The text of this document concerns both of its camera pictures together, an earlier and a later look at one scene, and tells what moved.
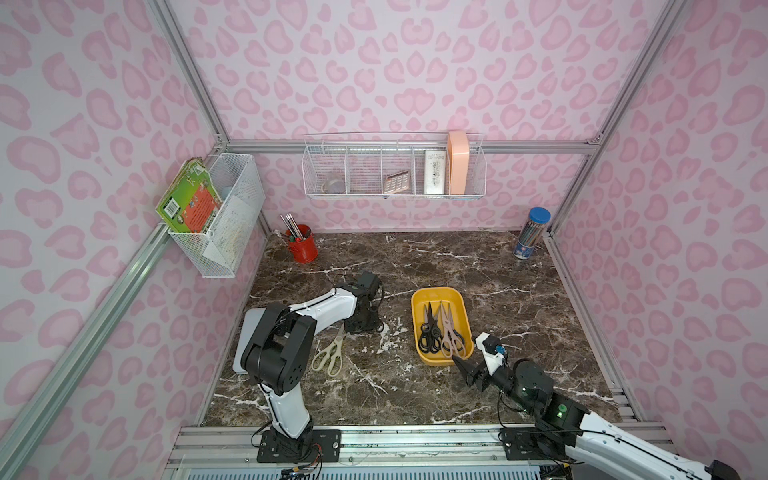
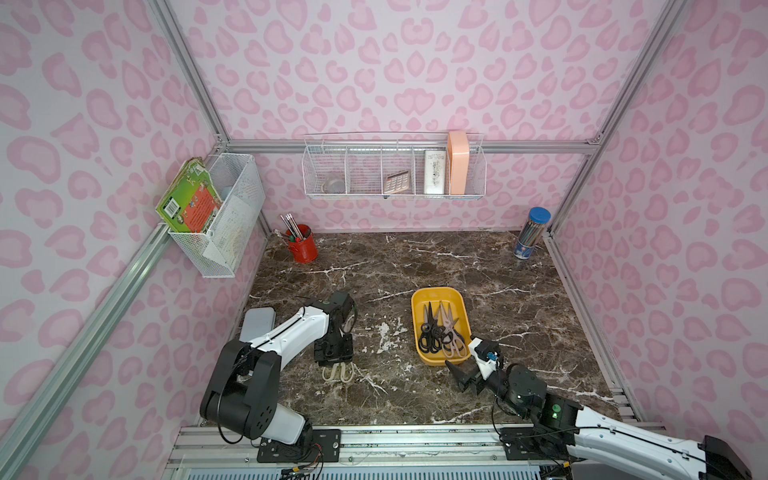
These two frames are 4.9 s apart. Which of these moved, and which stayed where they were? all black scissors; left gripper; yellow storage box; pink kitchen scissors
Moved: left gripper
Stayed: yellow storage box; pink kitchen scissors; all black scissors
